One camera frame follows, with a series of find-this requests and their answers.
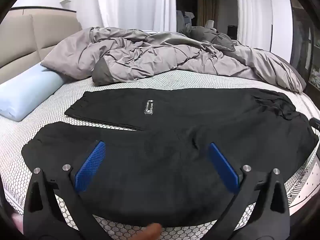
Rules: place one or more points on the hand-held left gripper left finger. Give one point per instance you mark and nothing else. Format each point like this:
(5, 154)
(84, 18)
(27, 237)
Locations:
(90, 165)

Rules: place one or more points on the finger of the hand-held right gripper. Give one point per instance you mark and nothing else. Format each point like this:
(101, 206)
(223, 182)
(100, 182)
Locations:
(315, 123)

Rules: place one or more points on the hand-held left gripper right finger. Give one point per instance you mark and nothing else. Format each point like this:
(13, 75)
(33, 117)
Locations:
(226, 167)

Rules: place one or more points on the black pants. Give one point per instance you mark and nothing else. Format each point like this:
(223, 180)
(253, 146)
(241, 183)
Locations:
(162, 160)

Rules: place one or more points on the person's left hand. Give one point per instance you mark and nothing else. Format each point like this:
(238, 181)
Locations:
(153, 232)

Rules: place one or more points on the bed with hexagon-patterned sheet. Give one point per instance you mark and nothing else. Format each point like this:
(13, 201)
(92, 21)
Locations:
(75, 87)

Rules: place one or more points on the dark wardrobe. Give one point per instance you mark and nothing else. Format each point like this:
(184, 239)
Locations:
(305, 45)

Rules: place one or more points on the light blue pillow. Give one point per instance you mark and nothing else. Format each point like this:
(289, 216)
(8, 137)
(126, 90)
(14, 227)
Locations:
(27, 90)

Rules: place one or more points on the white curtain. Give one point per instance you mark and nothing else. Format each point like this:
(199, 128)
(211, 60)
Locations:
(135, 2)
(262, 12)

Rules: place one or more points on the grey duvet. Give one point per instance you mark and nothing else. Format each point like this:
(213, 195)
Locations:
(155, 57)

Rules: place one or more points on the beige padded headboard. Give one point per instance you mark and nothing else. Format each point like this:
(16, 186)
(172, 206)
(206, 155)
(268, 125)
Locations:
(20, 42)

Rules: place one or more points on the brown curtain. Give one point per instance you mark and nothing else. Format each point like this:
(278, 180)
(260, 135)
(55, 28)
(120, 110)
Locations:
(207, 7)

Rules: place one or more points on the white wall lamp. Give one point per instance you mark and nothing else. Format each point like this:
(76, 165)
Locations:
(65, 1)

